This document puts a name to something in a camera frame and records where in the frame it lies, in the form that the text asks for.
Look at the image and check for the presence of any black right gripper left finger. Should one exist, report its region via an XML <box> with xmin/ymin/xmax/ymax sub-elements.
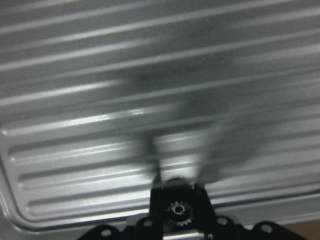
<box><xmin>149</xmin><ymin>187</ymin><xmax>165</xmax><ymax>240</ymax></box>

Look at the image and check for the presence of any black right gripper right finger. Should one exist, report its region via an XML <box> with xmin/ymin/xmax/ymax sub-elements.
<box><xmin>193</xmin><ymin>184</ymin><xmax>215</xmax><ymax>240</ymax></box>

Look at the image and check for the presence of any ribbed metal tray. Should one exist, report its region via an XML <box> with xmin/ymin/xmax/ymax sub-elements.
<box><xmin>0</xmin><ymin>0</ymin><xmax>320</xmax><ymax>232</ymax></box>

